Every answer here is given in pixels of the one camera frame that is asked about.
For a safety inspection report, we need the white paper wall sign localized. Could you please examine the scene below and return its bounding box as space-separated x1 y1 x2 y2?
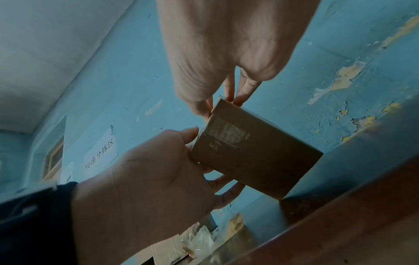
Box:
83 126 119 173

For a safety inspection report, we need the person's left hand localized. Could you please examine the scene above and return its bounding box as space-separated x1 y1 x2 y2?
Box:
72 126 246 265

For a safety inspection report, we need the open cardboard carton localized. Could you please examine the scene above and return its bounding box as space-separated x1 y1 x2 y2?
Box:
120 224 219 265

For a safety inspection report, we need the wooden framed wall hatch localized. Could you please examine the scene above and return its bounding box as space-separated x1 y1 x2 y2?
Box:
41 136 65 181

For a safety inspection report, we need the clear plastic bag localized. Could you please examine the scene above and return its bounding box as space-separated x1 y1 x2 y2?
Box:
178 224 218 261

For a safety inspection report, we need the person's right hand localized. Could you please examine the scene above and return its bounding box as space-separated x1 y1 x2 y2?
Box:
156 0 321 122

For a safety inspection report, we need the small brown cardboard box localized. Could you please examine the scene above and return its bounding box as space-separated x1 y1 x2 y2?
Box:
190 98 324 200

